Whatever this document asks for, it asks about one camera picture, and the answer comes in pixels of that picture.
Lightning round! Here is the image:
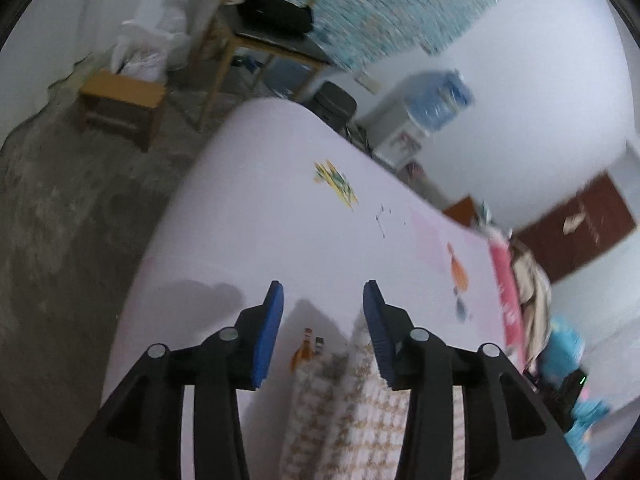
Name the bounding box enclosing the brown door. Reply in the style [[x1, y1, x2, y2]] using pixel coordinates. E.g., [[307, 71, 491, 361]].
[[515, 172, 638, 286]]

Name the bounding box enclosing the brown wooden cabinet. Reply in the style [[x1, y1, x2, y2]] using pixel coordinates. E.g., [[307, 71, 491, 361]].
[[442, 196, 481, 231]]

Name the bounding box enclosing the pile of beige clothes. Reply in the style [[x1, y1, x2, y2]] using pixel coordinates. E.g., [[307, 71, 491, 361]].
[[510, 240, 553, 366]]

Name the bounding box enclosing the blue water bottle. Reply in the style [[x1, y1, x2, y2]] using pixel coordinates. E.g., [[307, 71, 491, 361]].
[[405, 69, 475, 133]]

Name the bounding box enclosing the white water dispenser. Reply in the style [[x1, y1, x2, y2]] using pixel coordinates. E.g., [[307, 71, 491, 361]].
[[357, 85, 436, 168]]

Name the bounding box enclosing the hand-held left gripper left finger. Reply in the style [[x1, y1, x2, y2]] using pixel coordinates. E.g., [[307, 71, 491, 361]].
[[57, 280, 285, 480]]

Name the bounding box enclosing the black bag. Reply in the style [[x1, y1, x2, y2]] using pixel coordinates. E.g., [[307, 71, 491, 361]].
[[235, 0, 315, 36]]

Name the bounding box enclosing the beige white checked coat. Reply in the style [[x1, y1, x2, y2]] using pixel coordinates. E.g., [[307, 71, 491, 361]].
[[277, 310, 471, 480]]

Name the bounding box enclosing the black waste bin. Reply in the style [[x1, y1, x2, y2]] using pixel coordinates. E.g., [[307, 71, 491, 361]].
[[302, 81, 358, 133]]

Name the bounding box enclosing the blue box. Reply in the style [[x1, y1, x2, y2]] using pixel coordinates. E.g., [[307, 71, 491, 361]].
[[265, 57, 311, 98]]

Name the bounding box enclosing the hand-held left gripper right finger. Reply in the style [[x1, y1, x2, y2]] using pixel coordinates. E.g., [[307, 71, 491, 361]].
[[362, 280, 588, 480]]

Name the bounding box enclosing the wooden chair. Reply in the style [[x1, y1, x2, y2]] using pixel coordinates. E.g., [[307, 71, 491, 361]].
[[192, 0, 341, 133]]

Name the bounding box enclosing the pink floral blanket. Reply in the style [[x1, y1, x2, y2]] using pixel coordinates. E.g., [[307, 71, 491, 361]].
[[487, 237, 528, 371]]

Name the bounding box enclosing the small wooden stool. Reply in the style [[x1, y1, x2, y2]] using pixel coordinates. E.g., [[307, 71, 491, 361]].
[[77, 70, 168, 153]]

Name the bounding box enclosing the teal floral wall cloth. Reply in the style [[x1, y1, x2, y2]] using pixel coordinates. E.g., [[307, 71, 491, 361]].
[[255, 0, 501, 68]]

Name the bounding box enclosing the white plastic bag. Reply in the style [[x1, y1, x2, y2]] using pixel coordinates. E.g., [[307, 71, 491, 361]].
[[110, 0, 193, 83]]

